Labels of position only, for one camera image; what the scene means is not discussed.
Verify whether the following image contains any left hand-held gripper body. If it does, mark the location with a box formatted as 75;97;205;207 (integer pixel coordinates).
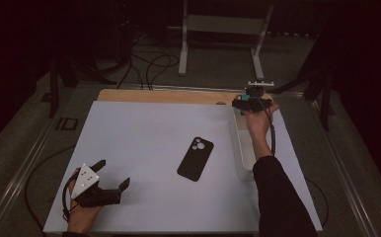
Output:
70;163;122;208

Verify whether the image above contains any person's left hand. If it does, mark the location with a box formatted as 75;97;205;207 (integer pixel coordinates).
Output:
66;179;104;235

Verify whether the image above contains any long black floor cable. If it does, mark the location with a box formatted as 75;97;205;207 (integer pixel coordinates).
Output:
24;144;76;232
305;179;331;229

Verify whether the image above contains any black phone case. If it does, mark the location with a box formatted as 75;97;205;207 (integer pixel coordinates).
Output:
177;136;215;183

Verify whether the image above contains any black tripod stand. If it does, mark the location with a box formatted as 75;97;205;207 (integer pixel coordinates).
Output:
48;48;117;119

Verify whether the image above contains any long white plastic tray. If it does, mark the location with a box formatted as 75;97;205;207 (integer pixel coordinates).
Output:
231;106;262;182

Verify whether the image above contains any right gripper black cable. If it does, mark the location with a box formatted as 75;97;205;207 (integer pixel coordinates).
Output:
261;98;277;156

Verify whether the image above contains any black floor stand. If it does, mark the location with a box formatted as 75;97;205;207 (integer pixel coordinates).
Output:
267;33;338;131

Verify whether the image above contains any wooden board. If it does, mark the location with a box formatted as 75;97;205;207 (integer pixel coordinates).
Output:
97;88;275;107

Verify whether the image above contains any person's right hand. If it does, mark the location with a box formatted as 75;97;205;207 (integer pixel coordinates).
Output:
242;102;280;141

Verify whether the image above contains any white metal stand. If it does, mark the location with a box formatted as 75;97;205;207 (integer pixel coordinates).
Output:
178;0;275;82

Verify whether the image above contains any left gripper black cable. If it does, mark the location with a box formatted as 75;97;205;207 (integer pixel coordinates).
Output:
61;171;81;222

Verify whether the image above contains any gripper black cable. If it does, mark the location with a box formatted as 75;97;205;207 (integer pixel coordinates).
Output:
61;171;81;222
261;98;277;156

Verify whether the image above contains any tangle of black floor cables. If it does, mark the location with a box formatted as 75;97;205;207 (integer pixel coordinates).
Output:
117;48;182;91

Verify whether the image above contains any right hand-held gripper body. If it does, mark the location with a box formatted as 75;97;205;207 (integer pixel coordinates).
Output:
232;81;275;113

